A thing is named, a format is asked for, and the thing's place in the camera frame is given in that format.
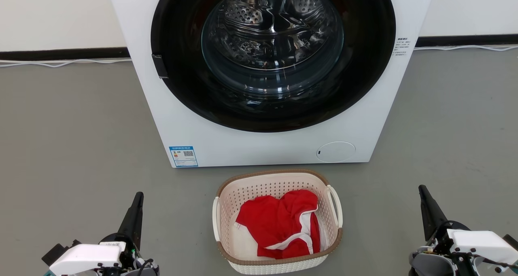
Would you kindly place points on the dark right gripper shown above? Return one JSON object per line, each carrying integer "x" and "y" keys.
{"x": 433, "y": 262}

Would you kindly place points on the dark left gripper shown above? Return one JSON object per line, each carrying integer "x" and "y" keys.
{"x": 131, "y": 260}

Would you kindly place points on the cream woven plastic laundry basket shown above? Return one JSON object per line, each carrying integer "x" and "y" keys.
{"x": 243, "y": 191}

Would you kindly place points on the blue white energy label sticker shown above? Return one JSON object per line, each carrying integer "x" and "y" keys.
{"x": 183, "y": 156}

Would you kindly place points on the round white filter cover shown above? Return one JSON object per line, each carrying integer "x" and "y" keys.
{"x": 336, "y": 151}

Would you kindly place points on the red garment with white trim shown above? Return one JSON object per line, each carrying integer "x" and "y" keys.
{"x": 271, "y": 223}

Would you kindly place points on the white front-load washing machine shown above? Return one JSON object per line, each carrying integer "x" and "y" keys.
{"x": 259, "y": 146}

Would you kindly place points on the round black glass washer door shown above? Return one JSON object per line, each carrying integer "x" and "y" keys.
{"x": 182, "y": 65}

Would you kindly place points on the black printed text sticker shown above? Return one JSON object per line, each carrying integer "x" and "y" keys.
{"x": 401, "y": 46}

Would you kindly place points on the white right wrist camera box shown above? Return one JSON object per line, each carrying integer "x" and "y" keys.
{"x": 479, "y": 243}

